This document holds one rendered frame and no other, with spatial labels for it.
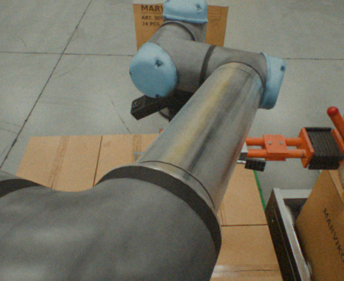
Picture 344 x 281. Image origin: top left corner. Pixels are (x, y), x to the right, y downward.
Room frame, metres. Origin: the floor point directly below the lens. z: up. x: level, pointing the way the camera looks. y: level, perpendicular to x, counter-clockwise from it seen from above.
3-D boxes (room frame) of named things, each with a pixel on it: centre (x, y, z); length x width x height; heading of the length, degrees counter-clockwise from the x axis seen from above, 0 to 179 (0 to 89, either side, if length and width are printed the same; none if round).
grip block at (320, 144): (0.54, -0.36, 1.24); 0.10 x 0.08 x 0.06; 179
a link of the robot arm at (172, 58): (0.44, 0.00, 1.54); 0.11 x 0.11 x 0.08; 68
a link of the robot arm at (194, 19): (0.54, -0.02, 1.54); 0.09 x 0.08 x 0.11; 158
